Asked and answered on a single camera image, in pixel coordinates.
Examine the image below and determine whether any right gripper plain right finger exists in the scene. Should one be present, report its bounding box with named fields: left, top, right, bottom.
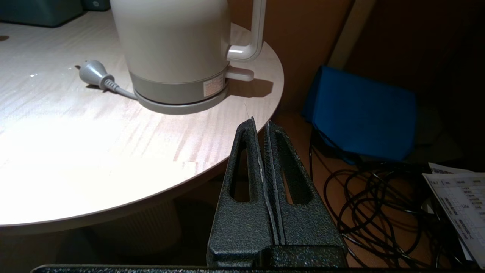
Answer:
left=264, top=121, right=347, bottom=266

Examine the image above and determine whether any right gripper white-labelled left finger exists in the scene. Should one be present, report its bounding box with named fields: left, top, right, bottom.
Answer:
left=207, top=118, right=279, bottom=266

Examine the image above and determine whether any white electric kettle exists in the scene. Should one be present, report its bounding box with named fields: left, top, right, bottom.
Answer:
left=109, top=0, right=267, bottom=105

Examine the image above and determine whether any round white kettle base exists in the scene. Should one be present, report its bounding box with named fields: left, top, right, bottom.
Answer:
left=133, top=84, right=230, bottom=115

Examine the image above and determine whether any printed paper sheet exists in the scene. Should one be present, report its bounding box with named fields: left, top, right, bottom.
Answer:
left=422, top=162, right=485, bottom=268

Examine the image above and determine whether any grey-blue tissue box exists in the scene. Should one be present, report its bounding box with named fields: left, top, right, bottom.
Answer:
left=0, top=0, right=84, bottom=27

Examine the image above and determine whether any black floor cable bundle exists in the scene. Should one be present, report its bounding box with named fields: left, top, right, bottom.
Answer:
left=309, top=125, right=466, bottom=270

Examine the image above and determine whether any ribbed table pedestal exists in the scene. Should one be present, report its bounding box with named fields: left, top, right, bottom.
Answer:
left=91, top=199, right=182, bottom=255

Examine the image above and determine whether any white power plug with cord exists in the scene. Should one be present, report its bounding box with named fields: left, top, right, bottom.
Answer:
left=74, top=60, right=138, bottom=100

